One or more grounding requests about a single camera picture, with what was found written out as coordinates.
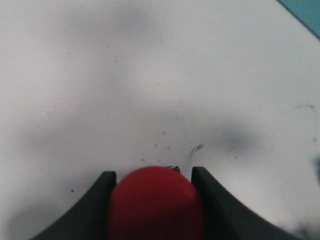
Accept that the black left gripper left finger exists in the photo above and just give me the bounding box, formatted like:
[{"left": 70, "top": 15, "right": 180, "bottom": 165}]
[{"left": 33, "top": 171, "right": 117, "bottom": 240}]

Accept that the light blue plastic box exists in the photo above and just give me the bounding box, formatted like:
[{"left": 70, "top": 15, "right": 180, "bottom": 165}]
[{"left": 277, "top": 0, "right": 320, "bottom": 40}]

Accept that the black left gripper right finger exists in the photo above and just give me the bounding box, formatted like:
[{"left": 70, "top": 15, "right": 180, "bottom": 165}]
[{"left": 191, "top": 166, "right": 299, "bottom": 240}]

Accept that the red button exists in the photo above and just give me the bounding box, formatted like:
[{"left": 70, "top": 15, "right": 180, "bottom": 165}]
[{"left": 106, "top": 166, "right": 205, "bottom": 240}]

